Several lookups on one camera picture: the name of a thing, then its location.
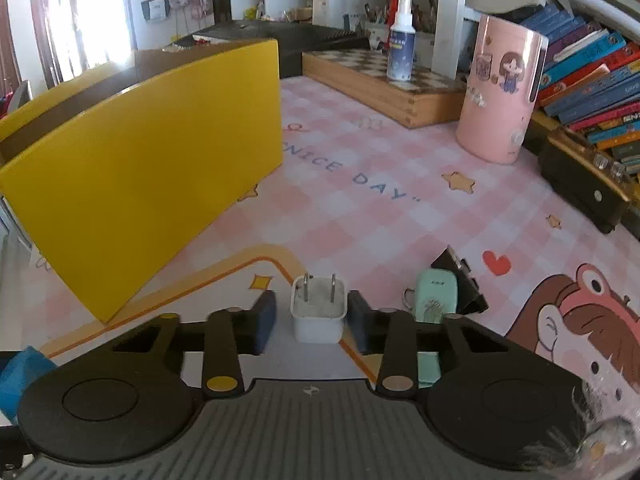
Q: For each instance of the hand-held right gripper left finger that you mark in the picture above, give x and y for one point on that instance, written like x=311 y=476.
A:
x=263 y=321

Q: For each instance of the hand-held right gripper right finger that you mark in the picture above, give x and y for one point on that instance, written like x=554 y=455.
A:
x=357 y=321

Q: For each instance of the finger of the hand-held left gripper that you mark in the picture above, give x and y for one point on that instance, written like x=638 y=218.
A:
x=22 y=380

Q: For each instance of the white charger plug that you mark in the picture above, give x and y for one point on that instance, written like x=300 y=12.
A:
x=317 y=327

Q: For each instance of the black binder clip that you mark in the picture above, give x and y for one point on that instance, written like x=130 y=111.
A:
x=466 y=286

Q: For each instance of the yellow cardboard box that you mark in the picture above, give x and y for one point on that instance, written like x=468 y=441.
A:
x=150 y=170

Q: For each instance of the pink checked desktop mat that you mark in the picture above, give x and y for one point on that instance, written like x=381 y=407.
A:
x=375 y=220

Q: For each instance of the wooden chessboard box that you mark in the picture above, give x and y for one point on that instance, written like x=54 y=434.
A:
x=400 y=100

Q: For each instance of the pink cartoon tumbler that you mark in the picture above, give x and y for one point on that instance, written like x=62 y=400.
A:
x=500 y=110

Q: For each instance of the black box with gems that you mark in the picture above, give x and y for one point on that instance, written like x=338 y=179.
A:
x=580 y=185

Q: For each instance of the grey fluffy fabric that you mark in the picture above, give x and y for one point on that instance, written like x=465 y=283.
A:
x=595 y=440

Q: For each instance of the white spray bottle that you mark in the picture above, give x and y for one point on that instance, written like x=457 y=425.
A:
x=400 y=50

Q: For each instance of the black electronic keyboard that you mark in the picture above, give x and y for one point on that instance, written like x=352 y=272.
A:
x=300 y=40

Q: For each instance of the white pen holder with pens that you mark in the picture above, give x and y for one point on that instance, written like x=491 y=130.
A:
x=376 y=30
x=426 y=35

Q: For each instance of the white bookshelf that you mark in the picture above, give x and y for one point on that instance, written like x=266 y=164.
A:
x=447 y=20

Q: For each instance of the dark tote bag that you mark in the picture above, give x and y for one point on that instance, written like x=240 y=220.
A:
x=155 y=7

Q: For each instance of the row of blue books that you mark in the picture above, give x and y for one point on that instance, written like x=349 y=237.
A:
x=590 y=75

